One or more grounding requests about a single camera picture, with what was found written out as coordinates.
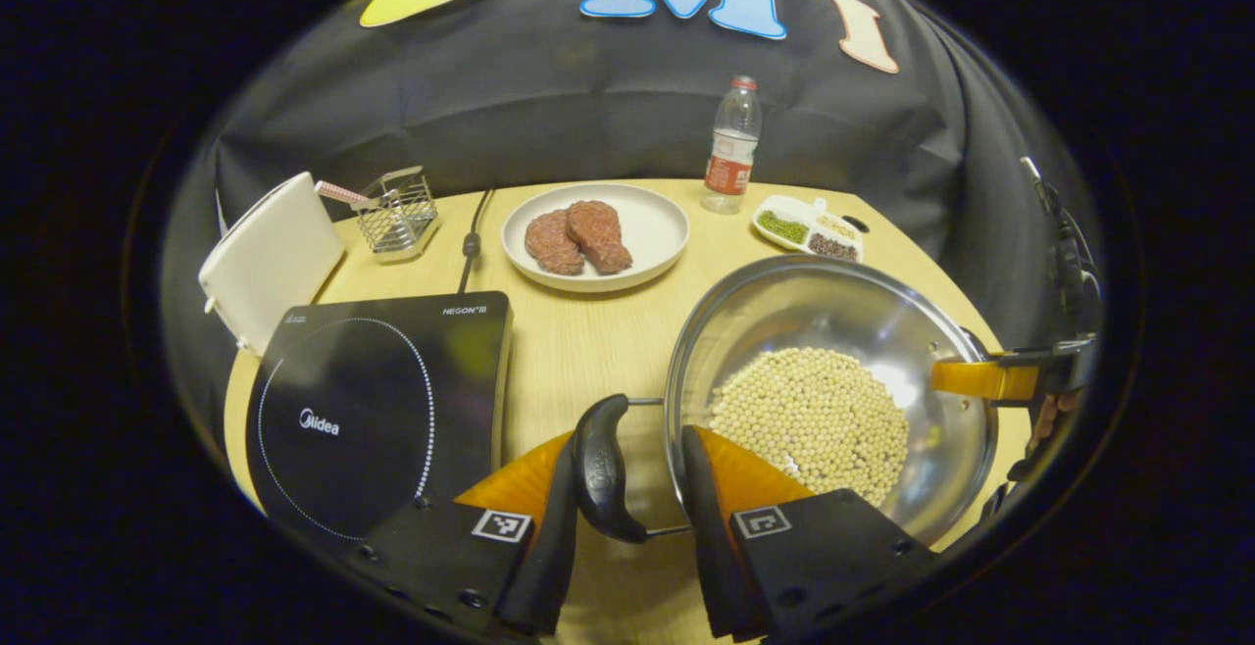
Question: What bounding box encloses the pile of soybeans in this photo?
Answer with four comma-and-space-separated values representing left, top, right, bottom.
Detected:
708, 347, 911, 507

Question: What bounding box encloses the brown steak piece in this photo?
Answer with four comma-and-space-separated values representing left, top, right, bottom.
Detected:
566, 199, 633, 274
525, 209, 586, 276

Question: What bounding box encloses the stainless steel pot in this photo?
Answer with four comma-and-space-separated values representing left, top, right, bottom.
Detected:
572, 253, 1001, 548

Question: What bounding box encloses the pink striped stick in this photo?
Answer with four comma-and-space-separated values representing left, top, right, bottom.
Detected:
314, 180, 381, 211

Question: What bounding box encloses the clear plastic water bottle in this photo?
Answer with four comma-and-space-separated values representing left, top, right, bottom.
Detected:
702, 74, 763, 216

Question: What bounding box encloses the black power cable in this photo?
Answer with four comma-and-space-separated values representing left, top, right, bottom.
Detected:
457, 188, 494, 295

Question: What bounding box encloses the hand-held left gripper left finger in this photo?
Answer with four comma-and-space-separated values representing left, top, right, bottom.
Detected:
343, 429, 581, 638

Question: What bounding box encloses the white divided bean dish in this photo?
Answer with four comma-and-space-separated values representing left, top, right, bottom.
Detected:
751, 194, 866, 264

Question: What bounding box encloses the wire mesh basket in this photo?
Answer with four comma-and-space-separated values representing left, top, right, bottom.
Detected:
353, 167, 439, 262

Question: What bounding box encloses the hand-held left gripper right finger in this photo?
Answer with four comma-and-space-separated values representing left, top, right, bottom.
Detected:
681, 424, 942, 644

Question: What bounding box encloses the black induction cooktop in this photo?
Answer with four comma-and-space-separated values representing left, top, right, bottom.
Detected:
245, 290, 514, 553

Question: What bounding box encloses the white round plate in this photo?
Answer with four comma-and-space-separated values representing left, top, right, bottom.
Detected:
501, 182, 690, 293

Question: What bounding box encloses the white toaster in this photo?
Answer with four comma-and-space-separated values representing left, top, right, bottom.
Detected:
198, 172, 346, 357

